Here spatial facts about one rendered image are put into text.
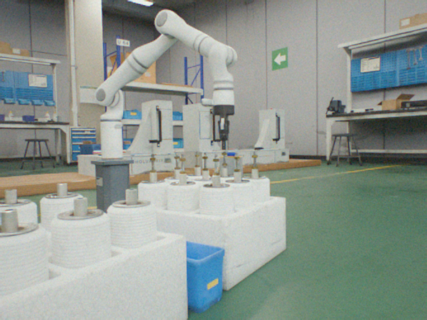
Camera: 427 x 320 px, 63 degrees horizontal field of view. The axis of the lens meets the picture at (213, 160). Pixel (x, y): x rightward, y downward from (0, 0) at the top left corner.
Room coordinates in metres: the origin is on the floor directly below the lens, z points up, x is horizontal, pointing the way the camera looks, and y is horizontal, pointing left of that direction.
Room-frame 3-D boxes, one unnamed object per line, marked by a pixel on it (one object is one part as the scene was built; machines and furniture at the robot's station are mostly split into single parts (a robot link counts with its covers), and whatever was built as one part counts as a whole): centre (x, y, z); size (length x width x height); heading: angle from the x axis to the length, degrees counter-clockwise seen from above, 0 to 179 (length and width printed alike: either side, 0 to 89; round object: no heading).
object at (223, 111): (1.22, -0.04, 0.46); 0.08 x 0.08 x 0.09
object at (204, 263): (0.86, 0.13, 0.06); 0.30 x 0.11 x 0.12; 55
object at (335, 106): (5.27, -1.87, 0.87); 0.41 x 0.17 x 0.25; 130
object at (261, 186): (1.15, -0.14, 0.16); 0.10 x 0.10 x 0.18
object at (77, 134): (6.46, 2.49, 0.35); 0.59 x 0.47 x 0.69; 40
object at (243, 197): (1.05, -0.07, 0.16); 0.10 x 0.10 x 0.18
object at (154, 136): (3.48, 0.85, 0.45); 0.82 x 0.57 x 0.74; 130
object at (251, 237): (1.12, 0.03, 0.09); 0.39 x 0.39 x 0.18; 57
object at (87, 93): (7.15, 2.46, 1.38); 0.49 x 0.02 x 0.35; 130
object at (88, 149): (5.61, 1.87, 0.19); 0.50 x 0.41 x 0.37; 45
